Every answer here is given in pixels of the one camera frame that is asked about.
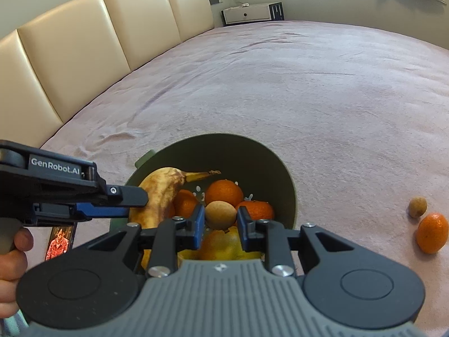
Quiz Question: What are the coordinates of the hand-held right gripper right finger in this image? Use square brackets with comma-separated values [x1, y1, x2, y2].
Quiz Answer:
[237, 206, 355, 277]

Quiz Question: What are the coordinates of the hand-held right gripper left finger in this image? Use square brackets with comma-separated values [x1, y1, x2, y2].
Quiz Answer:
[84, 204, 206, 278]

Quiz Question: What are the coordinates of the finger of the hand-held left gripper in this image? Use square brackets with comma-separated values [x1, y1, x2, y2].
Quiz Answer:
[105, 184, 148, 208]
[75, 203, 129, 220]

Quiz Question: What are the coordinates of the small brown round fruit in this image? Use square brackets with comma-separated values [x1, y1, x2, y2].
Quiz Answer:
[204, 201, 237, 230]
[408, 197, 428, 218]

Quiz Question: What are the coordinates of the orange tangerine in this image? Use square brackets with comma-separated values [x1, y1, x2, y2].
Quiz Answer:
[416, 213, 449, 254]
[235, 199, 275, 222]
[172, 189, 200, 218]
[204, 179, 244, 208]

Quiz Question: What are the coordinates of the spotted yellow banana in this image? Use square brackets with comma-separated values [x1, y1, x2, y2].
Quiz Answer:
[129, 167, 222, 267]

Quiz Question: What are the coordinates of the green colander bowl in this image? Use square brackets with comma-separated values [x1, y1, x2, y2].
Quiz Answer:
[110, 133, 299, 278]

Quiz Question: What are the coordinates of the person's left hand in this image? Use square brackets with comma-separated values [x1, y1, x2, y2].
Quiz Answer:
[0, 227, 34, 315]

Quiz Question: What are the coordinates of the smartphone with lit screen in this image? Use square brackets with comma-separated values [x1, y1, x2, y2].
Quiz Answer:
[45, 223, 76, 262]

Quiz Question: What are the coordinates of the pink bed blanket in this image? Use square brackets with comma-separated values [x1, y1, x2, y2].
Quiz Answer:
[40, 19, 449, 278]

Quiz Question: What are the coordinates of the person's striped clothing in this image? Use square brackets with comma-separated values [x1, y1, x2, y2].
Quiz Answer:
[0, 309, 30, 337]

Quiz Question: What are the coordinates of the cream padded headboard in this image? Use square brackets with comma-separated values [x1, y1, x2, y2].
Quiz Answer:
[0, 0, 215, 169]

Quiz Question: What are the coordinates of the white nightstand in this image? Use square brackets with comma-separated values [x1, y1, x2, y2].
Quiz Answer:
[221, 3, 273, 26]

